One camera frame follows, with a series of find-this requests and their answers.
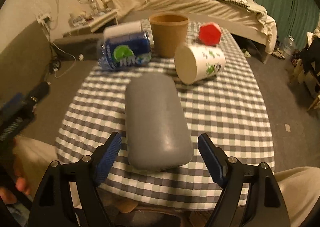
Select person's left hand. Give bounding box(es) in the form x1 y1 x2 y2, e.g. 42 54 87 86
1 138 30 205

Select wooden chair with clothes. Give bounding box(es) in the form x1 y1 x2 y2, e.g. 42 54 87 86
290 27 319 112

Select white wall power strip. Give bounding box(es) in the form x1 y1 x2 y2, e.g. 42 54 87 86
36 13 52 25

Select person's leg beige trousers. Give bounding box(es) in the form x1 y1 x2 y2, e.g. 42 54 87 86
13 136 57 198
274 166 319 226

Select white paper cup green print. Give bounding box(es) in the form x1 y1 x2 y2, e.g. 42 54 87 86
174 44 226 85

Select red hexagonal cup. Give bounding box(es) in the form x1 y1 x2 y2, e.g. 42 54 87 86
199 22 222 46

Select bed with beige sheet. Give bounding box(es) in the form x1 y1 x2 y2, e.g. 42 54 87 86
105 0 277 63

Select white paper scrap on floor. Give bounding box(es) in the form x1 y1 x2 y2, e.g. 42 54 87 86
285 124 291 132

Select person's left leg beige trousers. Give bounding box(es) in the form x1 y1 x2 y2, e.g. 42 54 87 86
13 136 57 198

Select brown kraft paper cup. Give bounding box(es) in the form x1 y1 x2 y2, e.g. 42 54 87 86
149 13 189 58

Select grey white checkered tablecloth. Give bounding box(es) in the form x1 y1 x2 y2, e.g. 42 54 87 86
55 29 274 210

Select person's right leg beige trousers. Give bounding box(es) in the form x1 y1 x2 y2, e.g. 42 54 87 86
274 166 319 226

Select large clear water jug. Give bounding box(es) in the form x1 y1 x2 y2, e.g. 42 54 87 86
279 35 296 57

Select blue labelled water bottle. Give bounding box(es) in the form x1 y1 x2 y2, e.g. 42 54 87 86
97 21 151 71

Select white bedside table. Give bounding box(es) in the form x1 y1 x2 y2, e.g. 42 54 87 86
62 9 118 37

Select grey plastic cup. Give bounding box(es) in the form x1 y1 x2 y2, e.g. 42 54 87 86
125 73 194 171

